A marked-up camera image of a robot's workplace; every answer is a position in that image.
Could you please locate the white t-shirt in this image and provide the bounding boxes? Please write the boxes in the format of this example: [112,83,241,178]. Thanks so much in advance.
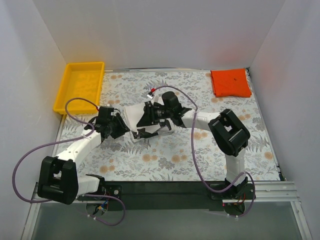
[124,102,176,143]

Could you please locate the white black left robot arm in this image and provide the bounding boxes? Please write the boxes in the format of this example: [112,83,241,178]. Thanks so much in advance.
[37,106,130,205]

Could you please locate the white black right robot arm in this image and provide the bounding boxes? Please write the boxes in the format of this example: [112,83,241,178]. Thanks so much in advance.
[136,91,251,199]

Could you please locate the floral patterned table mat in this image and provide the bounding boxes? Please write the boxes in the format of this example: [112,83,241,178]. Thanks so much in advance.
[49,70,280,182]

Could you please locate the yellow plastic tray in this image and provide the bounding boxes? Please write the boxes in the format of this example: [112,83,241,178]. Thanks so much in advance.
[53,61,105,115]

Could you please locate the folded orange t-shirt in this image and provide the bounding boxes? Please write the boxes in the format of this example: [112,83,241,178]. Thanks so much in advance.
[210,68,252,98]

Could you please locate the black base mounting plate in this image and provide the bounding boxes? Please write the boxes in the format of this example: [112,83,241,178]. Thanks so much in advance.
[78,181,256,215]

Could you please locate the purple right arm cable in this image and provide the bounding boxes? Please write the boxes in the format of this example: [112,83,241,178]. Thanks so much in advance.
[147,85,257,219]

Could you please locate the aluminium frame rail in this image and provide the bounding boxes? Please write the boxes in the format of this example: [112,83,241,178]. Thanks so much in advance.
[22,181,312,240]

